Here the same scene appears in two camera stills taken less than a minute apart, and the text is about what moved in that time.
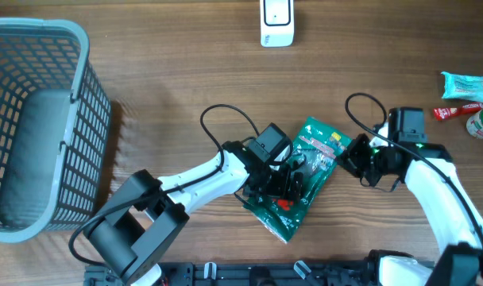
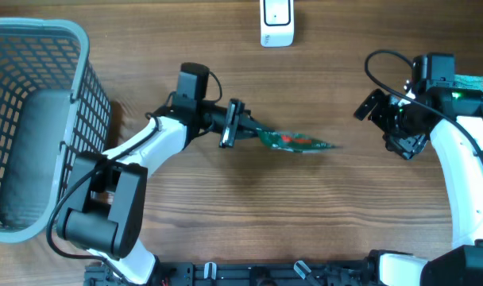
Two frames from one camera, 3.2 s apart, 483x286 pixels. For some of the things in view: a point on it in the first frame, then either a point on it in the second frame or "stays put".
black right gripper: x=350 y=157 → x=405 y=145
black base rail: x=243 y=273 stays put
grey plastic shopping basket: x=48 y=128 stays put
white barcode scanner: x=276 y=23 stays put
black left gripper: x=284 y=189 → x=240 y=124
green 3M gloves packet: x=318 y=147 → x=295 y=142
